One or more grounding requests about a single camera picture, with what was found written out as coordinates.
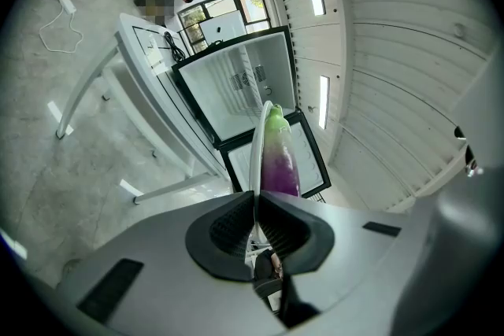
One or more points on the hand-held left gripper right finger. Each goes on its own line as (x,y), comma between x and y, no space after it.
(354,255)

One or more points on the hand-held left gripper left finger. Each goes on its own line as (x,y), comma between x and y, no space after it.
(165,248)

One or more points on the purple green eggplant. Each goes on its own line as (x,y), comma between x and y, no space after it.
(280,165)

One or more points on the black white mini fridge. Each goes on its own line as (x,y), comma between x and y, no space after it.
(236,90)

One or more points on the short ceiling light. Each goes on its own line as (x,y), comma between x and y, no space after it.
(323,102)

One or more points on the white metal table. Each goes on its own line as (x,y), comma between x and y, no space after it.
(134,63)

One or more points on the white box appliance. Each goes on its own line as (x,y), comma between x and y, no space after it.
(222,27)

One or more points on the black framed window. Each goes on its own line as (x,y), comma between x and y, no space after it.
(252,8)

